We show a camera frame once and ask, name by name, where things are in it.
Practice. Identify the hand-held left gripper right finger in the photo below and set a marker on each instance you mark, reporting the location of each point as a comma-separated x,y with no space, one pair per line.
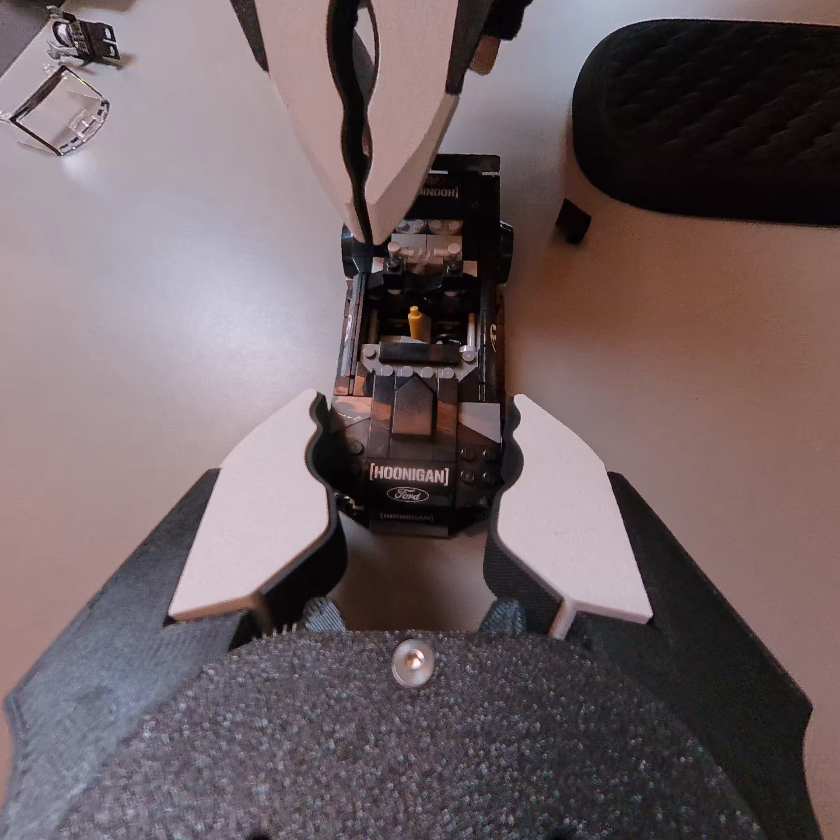
567,525

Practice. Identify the black lego car model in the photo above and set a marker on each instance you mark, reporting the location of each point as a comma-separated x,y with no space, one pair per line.
420,433

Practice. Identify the person's right hand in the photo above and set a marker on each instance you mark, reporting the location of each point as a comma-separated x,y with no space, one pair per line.
487,55

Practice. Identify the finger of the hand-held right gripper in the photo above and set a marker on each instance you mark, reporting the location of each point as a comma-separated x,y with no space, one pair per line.
309,92
407,92

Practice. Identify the small black lego slope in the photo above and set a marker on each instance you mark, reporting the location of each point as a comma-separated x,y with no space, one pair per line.
574,221

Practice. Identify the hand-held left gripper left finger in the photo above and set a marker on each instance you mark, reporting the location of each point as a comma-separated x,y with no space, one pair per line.
256,519

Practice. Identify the black mesh pad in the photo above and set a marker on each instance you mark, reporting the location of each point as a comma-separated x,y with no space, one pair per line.
715,118

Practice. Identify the clear lego windshield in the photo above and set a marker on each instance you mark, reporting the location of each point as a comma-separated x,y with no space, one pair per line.
55,109

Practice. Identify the small black lego piece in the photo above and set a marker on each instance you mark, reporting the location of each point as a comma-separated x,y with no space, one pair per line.
85,37

